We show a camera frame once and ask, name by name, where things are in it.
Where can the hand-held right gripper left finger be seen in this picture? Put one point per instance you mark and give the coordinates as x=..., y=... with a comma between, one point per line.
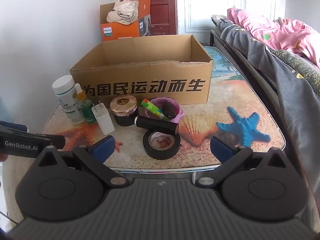
x=103, y=148

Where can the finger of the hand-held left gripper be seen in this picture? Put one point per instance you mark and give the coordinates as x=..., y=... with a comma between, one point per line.
x=15, y=131

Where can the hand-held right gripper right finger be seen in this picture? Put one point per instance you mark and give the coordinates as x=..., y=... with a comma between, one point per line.
x=221, y=149

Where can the white charger plug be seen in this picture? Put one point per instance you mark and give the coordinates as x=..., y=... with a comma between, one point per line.
x=105, y=122

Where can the black jar with gold lid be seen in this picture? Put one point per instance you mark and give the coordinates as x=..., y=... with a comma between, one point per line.
x=123, y=115

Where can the pink plastic lid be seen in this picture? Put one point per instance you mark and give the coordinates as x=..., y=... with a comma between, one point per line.
x=179, y=112

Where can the black tape roll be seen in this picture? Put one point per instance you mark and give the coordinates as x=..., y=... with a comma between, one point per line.
x=160, y=153

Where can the white pill bottle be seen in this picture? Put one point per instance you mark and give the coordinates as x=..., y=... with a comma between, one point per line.
x=65, y=105

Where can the black cylinder tube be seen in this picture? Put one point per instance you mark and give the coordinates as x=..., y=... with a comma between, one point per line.
x=157, y=125

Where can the colourful green lighter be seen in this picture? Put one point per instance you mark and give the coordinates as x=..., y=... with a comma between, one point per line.
x=152, y=108

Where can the large brown cardboard box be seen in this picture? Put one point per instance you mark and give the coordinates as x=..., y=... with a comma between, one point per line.
x=125, y=75

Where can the grey printed blanket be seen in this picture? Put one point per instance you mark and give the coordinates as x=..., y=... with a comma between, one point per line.
x=287, y=85

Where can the green leaf print cloth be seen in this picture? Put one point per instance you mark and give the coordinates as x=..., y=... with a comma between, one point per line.
x=300, y=65

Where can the orange appliance carton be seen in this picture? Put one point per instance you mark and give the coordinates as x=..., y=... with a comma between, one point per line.
x=120, y=31

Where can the pink printed blanket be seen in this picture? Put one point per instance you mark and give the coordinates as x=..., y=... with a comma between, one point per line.
x=275, y=32

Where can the white panel door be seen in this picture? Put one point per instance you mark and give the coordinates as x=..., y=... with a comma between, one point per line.
x=200, y=17

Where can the beige cloth bundle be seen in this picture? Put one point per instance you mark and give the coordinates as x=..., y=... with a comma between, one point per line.
x=122, y=12

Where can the red wooden door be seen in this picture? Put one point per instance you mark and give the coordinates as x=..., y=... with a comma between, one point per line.
x=160, y=10

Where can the black metal bed frame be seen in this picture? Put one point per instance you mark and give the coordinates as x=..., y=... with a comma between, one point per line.
x=240, y=62

